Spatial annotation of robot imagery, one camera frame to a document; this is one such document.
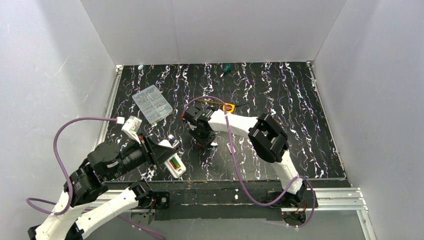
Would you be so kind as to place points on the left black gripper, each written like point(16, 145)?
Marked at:
point(147, 151)

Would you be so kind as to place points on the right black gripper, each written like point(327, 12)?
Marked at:
point(201, 133)

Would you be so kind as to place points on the white remote control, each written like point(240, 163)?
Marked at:
point(174, 164)

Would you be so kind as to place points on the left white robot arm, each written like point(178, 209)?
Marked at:
point(71, 218)

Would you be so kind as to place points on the yellow tape measure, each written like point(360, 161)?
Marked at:
point(229, 108)

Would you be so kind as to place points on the clear plastic screw box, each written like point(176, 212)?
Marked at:
point(152, 104)

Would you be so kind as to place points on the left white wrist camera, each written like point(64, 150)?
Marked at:
point(130, 127)

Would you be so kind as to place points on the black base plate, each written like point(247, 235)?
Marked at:
point(224, 199)

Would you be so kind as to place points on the green handled screwdriver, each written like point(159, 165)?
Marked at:
point(226, 69)

